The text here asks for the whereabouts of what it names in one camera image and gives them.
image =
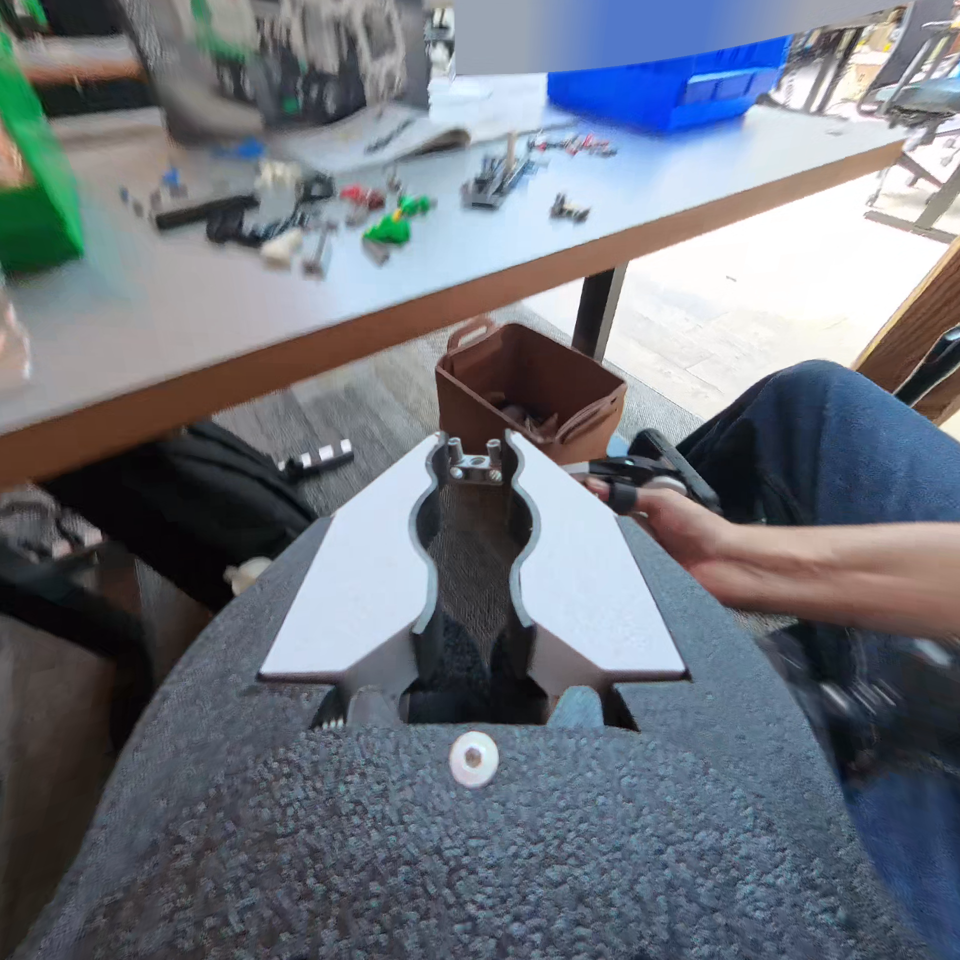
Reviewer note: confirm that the person's right hand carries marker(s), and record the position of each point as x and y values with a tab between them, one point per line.
686	536

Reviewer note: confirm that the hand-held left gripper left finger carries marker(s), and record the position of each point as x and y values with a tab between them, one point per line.
352	577

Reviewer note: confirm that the black backpack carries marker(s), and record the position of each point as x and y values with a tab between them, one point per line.
195	495

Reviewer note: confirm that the lego truck set box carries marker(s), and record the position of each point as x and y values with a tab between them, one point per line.
300	60

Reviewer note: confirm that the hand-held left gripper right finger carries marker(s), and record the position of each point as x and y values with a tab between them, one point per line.
592	577

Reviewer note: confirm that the black office chair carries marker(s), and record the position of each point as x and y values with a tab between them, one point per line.
919	82

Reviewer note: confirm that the small grey lego connector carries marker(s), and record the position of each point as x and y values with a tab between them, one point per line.
475	471

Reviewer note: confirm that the brown felt basket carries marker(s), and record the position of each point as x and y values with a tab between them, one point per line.
525	375

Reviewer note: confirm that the blue plastic bin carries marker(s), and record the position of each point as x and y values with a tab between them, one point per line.
667	94

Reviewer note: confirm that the lego instruction booklet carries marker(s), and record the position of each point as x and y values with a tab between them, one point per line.
375	142

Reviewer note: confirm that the wooden panel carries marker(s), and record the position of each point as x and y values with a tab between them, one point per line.
919	337

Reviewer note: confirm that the person's right forearm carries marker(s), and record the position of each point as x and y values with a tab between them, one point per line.
847	574

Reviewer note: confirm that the black table leg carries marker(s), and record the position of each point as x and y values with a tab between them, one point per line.
598	311

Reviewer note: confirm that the partly built lego chassis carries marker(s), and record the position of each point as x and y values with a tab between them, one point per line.
495	180

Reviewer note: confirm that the scattered loose lego pieces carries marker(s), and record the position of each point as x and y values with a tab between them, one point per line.
300	217

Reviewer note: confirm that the stacked green plastic bins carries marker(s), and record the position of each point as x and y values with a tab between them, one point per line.
37	195

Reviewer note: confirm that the red and black lego parts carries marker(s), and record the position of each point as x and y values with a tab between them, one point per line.
574	144

